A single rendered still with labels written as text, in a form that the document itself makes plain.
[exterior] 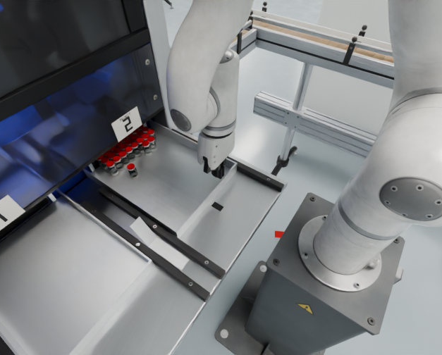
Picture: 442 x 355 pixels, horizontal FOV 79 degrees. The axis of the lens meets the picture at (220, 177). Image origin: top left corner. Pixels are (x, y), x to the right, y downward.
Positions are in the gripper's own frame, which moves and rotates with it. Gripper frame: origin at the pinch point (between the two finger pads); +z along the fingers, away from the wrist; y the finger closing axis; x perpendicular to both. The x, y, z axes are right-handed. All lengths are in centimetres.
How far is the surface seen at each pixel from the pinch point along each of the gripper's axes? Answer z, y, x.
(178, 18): 92, -254, -245
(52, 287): 4.3, 43.9, -12.2
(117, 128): -10.4, 10.2, -23.5
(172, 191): 4.3, 10.3, -7.9
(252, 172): 2.5, -6.6, 7.2
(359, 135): 38, -86, 27
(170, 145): 4.3, -2.9, -20.4
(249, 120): 92, -126, -56
